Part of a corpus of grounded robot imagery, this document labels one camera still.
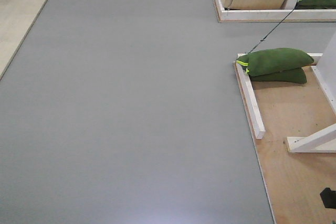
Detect black tension cable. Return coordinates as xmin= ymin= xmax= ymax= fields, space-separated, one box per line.
xmin=246 ymin=0 xmax=336 ymax=54

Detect green sandbag stacked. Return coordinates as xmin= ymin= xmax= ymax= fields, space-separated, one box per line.
xmin=236 ymin=48 xmax=314 ymax=77
xmin=249 ymin=68 xmax=307 ymax=84

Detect white diagonal wooden brace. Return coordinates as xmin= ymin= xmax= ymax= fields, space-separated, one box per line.
xmin=285 ymin=124 xmax=335 ymax=153

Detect far plywood platform white rails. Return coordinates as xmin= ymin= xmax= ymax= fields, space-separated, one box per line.
xmin=213 ymin=0 xmax=335 ymax=23

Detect green sandbag lower stacked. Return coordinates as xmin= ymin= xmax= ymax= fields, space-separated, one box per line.
xmin=249 ymin=68 xmax=307 ymax=84

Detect green sandbag upper stacked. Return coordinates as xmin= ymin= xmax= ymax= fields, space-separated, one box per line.
xmin=236 ymin=48 xmax=314 ymax=77

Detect black robot part corner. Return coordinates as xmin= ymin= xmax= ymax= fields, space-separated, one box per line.
xmin=320 ymin=187 xmax=336 ymax=209

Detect white wooden edge rail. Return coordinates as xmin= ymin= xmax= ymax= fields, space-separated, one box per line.
xmin=234 ymin=63 xmax=266 ymax=140

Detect plywood base platform near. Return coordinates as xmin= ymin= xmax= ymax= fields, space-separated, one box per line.
xmin=233 ymin=60 xmax=336 ymax=224

